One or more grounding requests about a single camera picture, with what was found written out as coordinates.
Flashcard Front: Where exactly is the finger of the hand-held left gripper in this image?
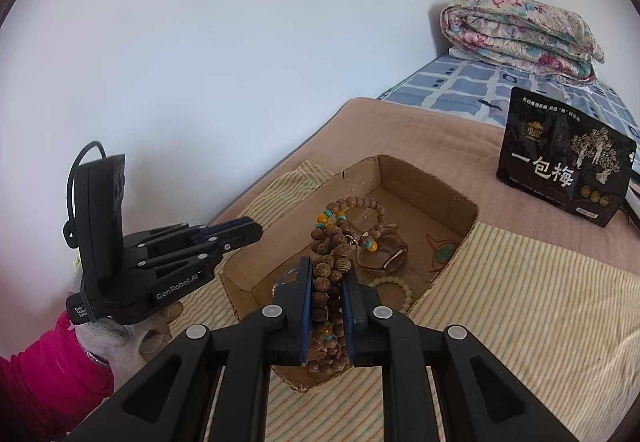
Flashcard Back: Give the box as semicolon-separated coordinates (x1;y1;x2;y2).
135;221;264;284
124;217;261;248

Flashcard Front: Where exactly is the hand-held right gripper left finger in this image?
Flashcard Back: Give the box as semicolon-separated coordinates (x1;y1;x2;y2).
62;256;316;442

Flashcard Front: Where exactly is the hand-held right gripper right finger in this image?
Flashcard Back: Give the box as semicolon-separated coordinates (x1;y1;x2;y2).
341;268;576;442

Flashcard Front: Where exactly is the wooden bead necklace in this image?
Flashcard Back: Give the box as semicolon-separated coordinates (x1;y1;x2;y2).
306;196;388;380

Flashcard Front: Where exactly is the red cord green pendant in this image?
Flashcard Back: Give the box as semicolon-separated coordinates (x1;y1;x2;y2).
425;233;458;273

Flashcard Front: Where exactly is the cardboard box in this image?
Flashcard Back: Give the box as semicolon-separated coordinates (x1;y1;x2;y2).
218;154;480;393

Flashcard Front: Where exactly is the person's left hand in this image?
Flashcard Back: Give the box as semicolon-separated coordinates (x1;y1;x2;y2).
74;303;183;393

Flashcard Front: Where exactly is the cream striped blanket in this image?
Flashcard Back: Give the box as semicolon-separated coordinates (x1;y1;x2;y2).
180;159;640;442

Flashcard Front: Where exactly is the brown blanket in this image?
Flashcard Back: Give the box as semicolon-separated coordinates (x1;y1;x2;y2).
210;97;640;273

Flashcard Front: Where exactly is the black printed bag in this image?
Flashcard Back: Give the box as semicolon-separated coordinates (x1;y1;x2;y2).
496;86;638;229

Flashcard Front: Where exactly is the blue checked bedsheet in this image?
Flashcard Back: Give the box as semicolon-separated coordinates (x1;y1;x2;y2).
375;53;640;133

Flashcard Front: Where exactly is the folded floral quilt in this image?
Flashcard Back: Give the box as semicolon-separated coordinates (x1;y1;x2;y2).
440;0;606;85

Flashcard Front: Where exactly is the pearl necklace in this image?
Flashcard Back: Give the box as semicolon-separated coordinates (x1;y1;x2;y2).
271;268;303;298

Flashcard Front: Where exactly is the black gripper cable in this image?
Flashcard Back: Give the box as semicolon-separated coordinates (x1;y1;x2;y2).
66;141;108;233

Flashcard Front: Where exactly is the white bead bracelet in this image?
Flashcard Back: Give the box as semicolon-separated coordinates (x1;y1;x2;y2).
368;276;417;315

